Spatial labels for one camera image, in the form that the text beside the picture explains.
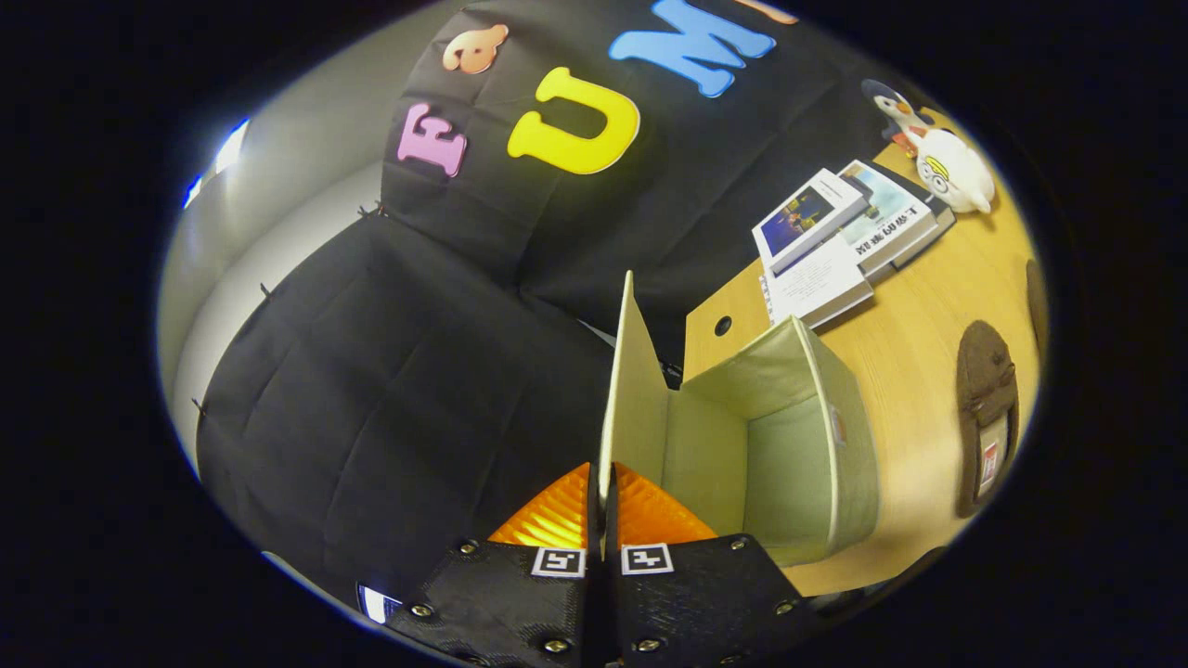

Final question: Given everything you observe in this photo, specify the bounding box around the brown fuzzy shoe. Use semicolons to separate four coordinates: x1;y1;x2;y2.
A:
956;320;1020;519
1025;258;1050;358

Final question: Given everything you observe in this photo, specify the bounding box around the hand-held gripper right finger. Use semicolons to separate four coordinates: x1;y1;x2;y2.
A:
603;461;829;668

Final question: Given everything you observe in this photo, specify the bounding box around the small blue picture book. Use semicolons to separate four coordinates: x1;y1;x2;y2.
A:
752;168;872;276

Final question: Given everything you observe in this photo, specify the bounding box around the plain white book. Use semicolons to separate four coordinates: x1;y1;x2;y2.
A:
759;234;875;330

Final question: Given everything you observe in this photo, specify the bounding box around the white plush toy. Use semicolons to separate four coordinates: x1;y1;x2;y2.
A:
914;127;996;215

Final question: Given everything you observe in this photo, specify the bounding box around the large ceiling light panel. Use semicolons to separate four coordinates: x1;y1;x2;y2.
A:
181;118;252;211

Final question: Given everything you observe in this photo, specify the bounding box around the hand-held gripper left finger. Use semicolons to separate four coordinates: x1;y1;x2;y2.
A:
383;461;602;668

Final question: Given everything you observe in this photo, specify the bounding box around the green fabric storage box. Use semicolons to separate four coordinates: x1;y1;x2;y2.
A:
599;271;880;569

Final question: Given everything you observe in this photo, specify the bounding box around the dark cover book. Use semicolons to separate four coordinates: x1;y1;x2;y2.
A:
891;176;959;272

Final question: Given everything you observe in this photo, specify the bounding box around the penguin plush toy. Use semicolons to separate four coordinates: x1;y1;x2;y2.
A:
860;79;936;159

